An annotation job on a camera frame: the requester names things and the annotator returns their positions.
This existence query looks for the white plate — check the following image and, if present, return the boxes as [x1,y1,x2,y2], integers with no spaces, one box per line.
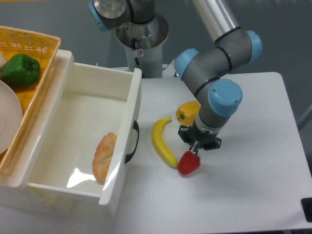
[0,81,22,154]

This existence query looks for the yellow woven basket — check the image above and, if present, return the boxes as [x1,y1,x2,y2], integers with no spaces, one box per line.
[0,26,61,169]

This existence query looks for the bread loaf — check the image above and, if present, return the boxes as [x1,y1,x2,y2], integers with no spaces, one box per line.
[92,132,117,184]

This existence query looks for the white drawer cabinet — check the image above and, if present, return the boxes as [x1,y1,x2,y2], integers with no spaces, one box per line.
[0,50,74,215]

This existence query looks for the yellow bell pepper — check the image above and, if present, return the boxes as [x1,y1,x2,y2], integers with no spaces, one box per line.
[175,101,201,126]

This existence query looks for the green bell pepper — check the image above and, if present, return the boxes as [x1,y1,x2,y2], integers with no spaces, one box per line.
[0,54,40,88]

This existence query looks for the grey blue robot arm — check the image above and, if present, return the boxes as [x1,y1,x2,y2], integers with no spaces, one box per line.
[88,0,262,152]

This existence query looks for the red bell pepper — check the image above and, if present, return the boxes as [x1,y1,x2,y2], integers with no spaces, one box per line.
[177,151,200,175]

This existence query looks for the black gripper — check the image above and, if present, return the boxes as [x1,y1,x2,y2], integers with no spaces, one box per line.
[178,124,221,155]

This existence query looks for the yellow banana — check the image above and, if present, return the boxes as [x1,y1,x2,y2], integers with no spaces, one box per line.
[151,117,178,169]

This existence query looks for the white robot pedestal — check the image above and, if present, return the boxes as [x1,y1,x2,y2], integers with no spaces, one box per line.
[116,13,169,78]

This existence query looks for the white onion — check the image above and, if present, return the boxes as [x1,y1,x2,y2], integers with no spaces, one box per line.
[0,51,7,69]

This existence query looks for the black table corner device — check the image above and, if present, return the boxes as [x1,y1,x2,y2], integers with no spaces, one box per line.
[301,197,312,223]

